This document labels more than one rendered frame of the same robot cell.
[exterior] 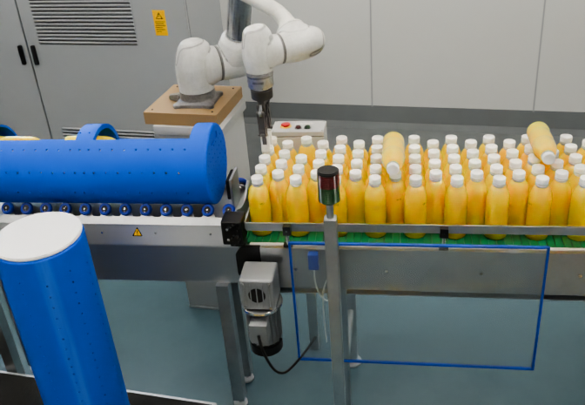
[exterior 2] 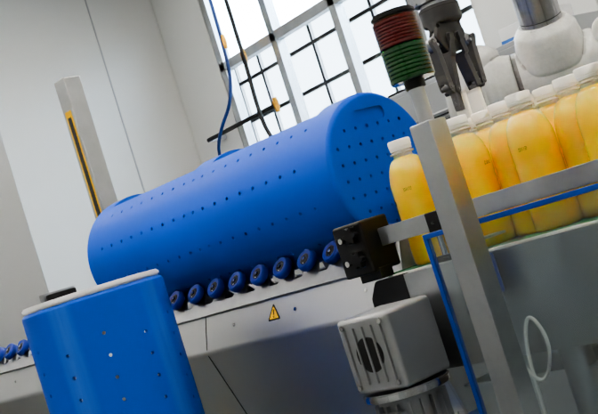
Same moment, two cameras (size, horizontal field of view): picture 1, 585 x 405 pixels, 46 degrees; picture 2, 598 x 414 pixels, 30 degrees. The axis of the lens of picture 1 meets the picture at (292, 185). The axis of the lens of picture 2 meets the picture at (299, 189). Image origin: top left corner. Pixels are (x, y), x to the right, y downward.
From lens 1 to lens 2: 1.52 m
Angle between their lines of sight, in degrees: 48
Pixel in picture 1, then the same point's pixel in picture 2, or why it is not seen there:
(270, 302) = (392, 367)
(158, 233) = (298, 308)
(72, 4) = not seen: hidden behind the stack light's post
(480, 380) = not seen: outside the picture
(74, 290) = (114, 371)
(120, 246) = (256, 346)
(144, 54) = not seen: hidden behind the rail
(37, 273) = (53, 330)
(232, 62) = (533, 68)
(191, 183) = (311, 184)
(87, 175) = (196, 215)
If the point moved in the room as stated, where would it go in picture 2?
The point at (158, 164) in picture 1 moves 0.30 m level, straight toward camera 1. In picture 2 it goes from (270, 166) to (191, 176)
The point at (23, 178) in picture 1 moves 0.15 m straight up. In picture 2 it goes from (136, 244) to (116, 179)
